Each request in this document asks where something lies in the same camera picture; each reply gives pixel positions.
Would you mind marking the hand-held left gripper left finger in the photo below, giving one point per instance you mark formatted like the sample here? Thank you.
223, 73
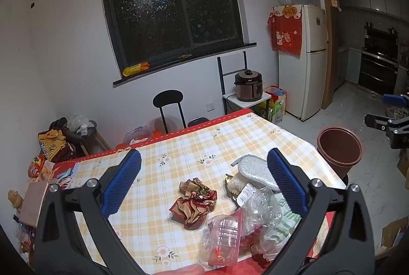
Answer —
123, 179

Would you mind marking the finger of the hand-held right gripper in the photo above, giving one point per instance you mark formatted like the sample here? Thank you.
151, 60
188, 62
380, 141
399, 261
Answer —
377, 121
394, 100

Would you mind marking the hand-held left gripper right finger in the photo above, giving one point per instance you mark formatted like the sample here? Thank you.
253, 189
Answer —
286, 181

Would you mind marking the brown plastic waste bin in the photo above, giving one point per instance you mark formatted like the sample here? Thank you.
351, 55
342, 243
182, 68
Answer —
340, 150

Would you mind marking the clear plastic clamshell container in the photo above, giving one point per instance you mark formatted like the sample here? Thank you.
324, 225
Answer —
220, 236

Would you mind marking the silver grey scrubbing pad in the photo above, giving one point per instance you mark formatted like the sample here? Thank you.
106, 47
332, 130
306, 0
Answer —
255, 171

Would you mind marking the crumpled clear plastic bag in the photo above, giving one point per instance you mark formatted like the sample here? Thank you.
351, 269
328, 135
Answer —
260, 208

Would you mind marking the black built-in oven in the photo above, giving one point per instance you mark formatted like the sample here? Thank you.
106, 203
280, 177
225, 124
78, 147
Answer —
378, 64

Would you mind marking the white green striped bag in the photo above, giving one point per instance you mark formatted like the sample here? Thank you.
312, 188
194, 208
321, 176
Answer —
287, 224

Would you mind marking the round dark stool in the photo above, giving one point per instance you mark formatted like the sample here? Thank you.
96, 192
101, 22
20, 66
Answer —
92, 134

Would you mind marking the pile of pastel spoons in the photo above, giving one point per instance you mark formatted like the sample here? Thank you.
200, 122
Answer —
62, 177

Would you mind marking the red patterned tablecloth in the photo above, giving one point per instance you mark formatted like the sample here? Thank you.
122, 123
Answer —
179, 132

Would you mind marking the crumpled red gold wrapper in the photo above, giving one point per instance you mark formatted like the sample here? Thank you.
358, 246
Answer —
193, 204

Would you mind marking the plaid floral table mat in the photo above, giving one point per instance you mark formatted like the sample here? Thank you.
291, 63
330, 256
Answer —
191, 147

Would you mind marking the yellow brown clothing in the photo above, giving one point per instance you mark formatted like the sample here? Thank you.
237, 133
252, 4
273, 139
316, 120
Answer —
54, 144

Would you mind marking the colourful shopping bag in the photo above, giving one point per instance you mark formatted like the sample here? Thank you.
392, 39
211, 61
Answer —
276, 102

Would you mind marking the white refrigerator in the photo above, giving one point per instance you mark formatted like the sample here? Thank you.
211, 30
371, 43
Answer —
311, 70

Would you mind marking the orange snack bag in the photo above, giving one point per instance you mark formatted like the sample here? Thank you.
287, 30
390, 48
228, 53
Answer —
36, 166

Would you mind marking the black round stool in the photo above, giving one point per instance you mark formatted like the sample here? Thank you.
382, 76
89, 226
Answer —
167, 99

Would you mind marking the beige paper pad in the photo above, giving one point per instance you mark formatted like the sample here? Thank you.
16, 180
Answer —
33, 201

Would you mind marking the black chair seat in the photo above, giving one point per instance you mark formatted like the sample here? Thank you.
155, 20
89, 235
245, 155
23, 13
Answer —
198, 121

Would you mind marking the cardboard box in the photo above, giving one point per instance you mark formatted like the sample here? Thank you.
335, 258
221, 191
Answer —
393, 236

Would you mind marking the brown electric pressure cooker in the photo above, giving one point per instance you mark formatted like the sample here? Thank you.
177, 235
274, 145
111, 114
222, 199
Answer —
247, 85

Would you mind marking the beige bear figurine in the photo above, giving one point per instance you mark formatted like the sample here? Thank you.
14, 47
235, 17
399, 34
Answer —
15, 198

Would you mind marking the orange snack packet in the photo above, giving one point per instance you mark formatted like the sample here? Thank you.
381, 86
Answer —
135, 69

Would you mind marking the red printed cloth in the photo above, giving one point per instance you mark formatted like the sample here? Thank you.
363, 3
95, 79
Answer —
286, 35

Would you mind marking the black window sill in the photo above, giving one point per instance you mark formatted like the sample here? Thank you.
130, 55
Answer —
204, 56

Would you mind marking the dark sliding window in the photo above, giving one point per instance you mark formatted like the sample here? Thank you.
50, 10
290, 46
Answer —
166, 0

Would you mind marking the wooden door frame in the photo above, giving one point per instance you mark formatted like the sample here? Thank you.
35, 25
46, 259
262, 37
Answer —
329, 38

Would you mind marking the black frame white side table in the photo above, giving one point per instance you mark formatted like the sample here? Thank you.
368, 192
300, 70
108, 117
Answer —
235, 101

